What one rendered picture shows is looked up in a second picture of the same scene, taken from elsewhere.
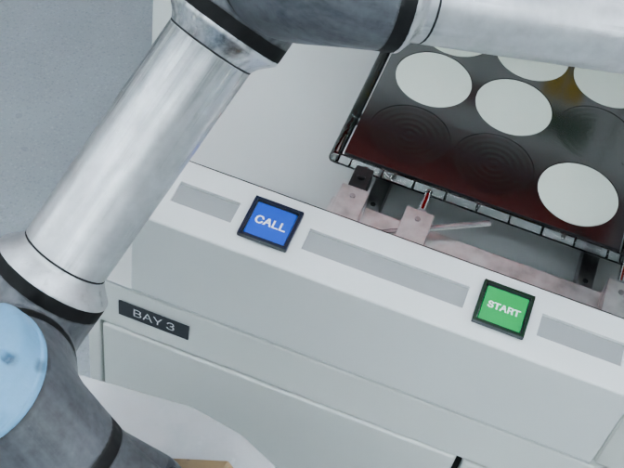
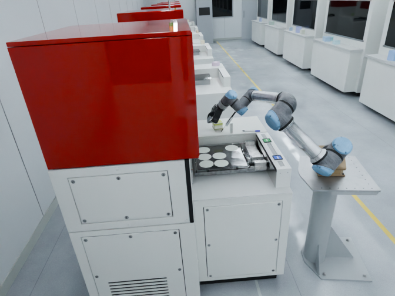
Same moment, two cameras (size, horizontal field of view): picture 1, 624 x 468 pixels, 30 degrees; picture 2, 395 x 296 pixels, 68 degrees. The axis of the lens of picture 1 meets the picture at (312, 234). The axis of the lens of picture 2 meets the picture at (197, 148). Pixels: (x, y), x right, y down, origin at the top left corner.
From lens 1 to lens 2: 229 cm
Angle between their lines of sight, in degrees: 76
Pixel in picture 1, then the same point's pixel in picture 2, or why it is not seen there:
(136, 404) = (305, 179)
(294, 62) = (221, 188)
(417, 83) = (224, 164)
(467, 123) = (228, 158)
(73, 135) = not seen: outside the picture
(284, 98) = (231, 187)
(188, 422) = (302, 174)
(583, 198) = (231, 147)
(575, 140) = (220, 150)
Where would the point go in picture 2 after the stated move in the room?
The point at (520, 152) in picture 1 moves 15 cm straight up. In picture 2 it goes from (228, 153) to (228, 134)
